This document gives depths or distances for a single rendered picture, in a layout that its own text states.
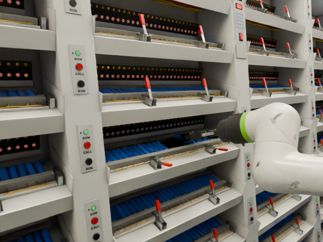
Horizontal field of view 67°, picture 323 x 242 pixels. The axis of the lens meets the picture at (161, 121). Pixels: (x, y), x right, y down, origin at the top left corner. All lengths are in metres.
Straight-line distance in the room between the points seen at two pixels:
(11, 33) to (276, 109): 0.64
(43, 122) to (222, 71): 0.76
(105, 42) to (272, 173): 0.54
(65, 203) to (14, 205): 0.11
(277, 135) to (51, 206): 0.57
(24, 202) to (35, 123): 0.18
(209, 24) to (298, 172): 0.78
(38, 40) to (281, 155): 0.63
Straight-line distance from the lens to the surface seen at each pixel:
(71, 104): 0.65
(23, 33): 0.66
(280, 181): 0.64
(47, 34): 0.67
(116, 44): 0.73
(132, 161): 0.78
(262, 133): 0.67
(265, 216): 1.41
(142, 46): 0.77
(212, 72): 1.15
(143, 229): 0.85
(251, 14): 1.26
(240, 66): 1.11
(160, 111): 0.78
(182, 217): 0.92
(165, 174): 0.81
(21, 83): 0.80
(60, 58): 0.66
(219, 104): 0.99
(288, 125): 0.67
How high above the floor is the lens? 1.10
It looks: 3 degrees down
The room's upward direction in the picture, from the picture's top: 5 degrees counter-clockwise
